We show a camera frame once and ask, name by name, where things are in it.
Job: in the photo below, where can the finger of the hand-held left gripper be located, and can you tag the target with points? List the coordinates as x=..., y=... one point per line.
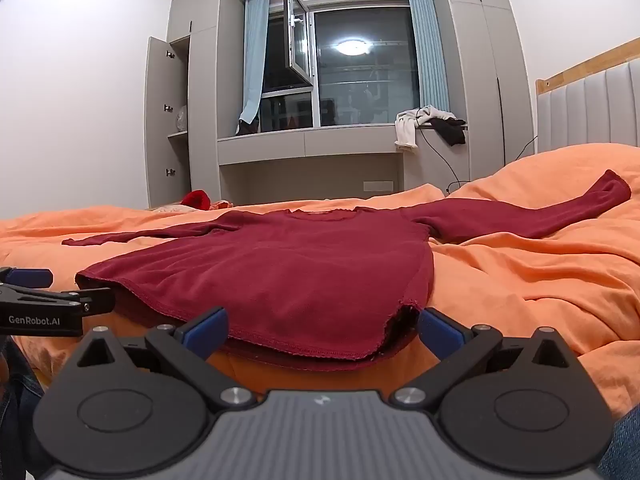
x=95, y=299
x=30, y=276

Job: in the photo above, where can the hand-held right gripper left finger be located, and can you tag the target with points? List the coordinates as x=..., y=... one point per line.
x=207, y=332

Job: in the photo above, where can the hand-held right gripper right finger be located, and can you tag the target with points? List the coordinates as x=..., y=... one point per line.
x=440, y=335

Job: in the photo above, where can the dark red sweater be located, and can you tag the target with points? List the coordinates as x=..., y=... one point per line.
x=280, y=270

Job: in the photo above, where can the person's left leg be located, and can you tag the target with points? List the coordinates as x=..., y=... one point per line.
x=20, y=410

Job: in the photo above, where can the person's leg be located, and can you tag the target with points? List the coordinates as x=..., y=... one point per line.
x=622, y=445
x=20, y=410

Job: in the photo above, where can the orange blanket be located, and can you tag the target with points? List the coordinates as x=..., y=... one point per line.
x=525, y=280

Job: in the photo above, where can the pink patterned cloth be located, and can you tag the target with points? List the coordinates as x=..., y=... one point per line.
x=167, y=207

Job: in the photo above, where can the small orange cloth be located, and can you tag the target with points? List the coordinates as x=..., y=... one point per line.
x=221, y=204

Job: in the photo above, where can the bright red plush cloth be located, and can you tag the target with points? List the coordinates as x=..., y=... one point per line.
x=196, y=199

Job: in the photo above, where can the open grey wardrobe door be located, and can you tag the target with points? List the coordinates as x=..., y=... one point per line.
x=157, y=120

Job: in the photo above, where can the clear plastic bag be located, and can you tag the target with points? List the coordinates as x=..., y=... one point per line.
x=181, y=119

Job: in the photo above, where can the black garment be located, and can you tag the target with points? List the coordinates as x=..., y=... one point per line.
x=450, y=132

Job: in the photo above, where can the white garment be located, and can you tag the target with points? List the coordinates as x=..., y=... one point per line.
x=406, y=130

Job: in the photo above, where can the dark cloth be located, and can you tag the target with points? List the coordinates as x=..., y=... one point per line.
x=246, y=128

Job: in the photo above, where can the grey window sill cabinet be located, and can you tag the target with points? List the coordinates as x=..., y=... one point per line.
x=300, y=142

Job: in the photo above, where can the person's right leg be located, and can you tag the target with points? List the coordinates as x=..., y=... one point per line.
x=622, y=445

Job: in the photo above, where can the grey wardrobe with shelves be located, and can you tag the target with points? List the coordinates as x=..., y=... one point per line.
x=202, y=110

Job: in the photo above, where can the window with open sash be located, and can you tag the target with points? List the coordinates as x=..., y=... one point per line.
x=365, y=85

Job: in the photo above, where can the grey padded wooden headboard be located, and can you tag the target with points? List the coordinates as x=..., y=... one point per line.
x=590, y=110

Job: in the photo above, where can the light blue curtain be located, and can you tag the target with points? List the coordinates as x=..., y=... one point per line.
x=427, y=50
x=252, y=60

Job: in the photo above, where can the white wall socket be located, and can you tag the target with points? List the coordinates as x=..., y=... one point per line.
x=378, y=185

